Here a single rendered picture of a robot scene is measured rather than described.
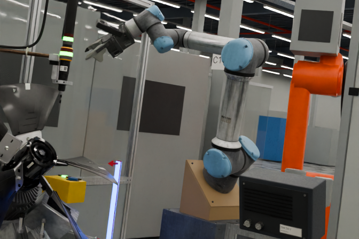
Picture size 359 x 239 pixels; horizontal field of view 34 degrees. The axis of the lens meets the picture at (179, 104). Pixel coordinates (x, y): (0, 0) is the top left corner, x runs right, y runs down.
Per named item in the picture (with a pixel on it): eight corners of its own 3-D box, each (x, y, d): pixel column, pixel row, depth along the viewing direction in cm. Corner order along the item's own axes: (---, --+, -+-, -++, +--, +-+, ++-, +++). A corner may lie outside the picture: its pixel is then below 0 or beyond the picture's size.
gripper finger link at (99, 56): (94, 69, 239) (111, 55, 241) (86, 58, 236) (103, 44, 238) (92, 68, 241) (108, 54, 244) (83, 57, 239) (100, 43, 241)
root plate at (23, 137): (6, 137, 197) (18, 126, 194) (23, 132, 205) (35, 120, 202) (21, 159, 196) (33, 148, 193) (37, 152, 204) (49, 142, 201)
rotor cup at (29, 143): (-7, 159, 190) (17, 137, 184) (23, 148, 203) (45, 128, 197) (18, 196, 188) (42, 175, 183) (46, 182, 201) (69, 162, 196)
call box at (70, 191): (40, 199, 248) (43, 175, 248) (57, 198, 256) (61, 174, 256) (66, 207, 238) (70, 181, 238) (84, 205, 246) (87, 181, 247)
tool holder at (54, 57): (44, 81, 198) (47, 53, 198) (48, 82, 205) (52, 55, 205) (70, 85, 198) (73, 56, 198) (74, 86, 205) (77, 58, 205)
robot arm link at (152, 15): (163, 17, 236) (153, 0, 238) (140, 31, 237) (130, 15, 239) (168, 23, 243) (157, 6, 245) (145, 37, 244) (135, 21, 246)
